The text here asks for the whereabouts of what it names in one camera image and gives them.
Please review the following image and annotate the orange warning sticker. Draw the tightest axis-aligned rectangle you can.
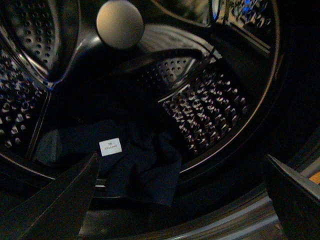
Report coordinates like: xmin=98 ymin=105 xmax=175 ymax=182
xmin=309 ymin=171 xmax=320 ymax=185

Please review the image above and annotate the dark navy garment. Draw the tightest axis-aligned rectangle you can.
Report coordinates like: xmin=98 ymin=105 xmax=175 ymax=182
xmin=33 ymin=120 xmax=182 ymax=206

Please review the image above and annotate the steel washing drum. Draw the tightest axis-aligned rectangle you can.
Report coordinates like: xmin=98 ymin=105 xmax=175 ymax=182
xmin=0 ymin=0 xmax=280 ymax=180

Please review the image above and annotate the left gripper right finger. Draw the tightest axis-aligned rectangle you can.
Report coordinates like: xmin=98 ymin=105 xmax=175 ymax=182
xmin=264 ymin=154 xmax=320 ymax=240

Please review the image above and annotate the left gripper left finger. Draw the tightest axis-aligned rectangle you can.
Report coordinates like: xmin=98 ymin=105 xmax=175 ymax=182
xmin=0 ymin=153 xmax=99 ymax=240

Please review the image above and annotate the white round drum hub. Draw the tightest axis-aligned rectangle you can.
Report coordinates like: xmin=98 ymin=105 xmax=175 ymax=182
xmin=96 ymin=0 xmax=145 ymax=50

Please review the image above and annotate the grey front-load washing machine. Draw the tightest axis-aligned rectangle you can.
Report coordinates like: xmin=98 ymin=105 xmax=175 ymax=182
xmin=0 ymin=0 xmax=320 ymax=240

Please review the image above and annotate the white garment label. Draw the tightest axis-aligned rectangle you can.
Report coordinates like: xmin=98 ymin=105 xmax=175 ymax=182
xmin=99 ymin=138 xmax=122 ymax=157

